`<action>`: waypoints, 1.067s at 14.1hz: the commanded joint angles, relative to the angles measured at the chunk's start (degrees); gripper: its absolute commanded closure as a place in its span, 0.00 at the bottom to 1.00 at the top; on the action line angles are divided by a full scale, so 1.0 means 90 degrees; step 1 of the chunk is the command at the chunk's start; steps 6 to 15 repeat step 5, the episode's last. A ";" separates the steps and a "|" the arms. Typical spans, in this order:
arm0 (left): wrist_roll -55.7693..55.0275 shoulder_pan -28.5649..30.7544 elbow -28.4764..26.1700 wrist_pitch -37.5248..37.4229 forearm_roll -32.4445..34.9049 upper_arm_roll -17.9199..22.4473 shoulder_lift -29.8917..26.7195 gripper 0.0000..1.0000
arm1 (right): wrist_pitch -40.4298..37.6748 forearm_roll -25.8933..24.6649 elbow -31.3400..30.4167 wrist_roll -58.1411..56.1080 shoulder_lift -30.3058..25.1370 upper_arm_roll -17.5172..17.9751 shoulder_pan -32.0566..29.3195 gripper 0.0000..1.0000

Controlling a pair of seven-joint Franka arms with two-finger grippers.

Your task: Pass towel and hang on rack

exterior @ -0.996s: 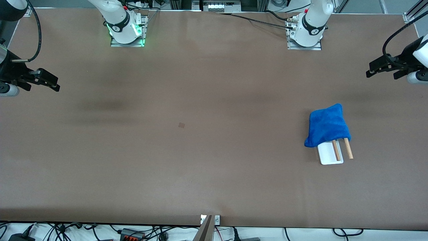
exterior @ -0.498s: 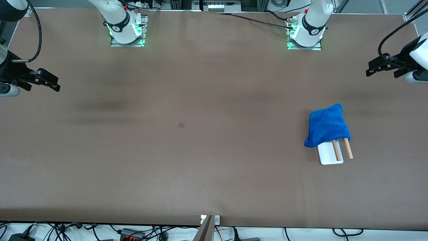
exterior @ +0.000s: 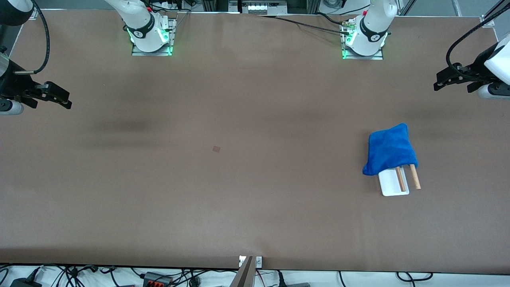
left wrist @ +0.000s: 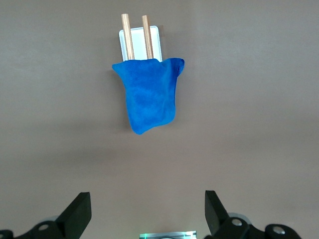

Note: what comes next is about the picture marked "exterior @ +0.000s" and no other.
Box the white power strip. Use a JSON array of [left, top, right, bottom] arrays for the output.
[[241, 0, 288, 15]]

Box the black looped cable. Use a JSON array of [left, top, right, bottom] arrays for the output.
[[396, 272, 434, 282]]

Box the black cable across table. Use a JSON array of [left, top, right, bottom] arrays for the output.
[[259, 14, 353, 36]]

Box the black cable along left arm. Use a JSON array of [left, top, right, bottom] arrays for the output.
[[445, 0, 510, 74]]

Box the grey camera pole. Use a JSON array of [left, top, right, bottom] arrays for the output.
[[230, 256, 255, 287]]

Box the white rectangular tray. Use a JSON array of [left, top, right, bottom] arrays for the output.
[[377, 164, 422, 197]]

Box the blue fluffy towel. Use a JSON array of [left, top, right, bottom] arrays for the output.
[[363, 123, 419, 176]]

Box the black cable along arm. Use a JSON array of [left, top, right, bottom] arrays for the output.
[[14, 0, 51, 75], [445, 0, 510, 74]]

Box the black cable along right arm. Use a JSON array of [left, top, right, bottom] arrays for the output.
[[14, 0, 51, 75]]

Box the black orange connector box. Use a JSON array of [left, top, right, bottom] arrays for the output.
[[143, 272, 173, 287]]

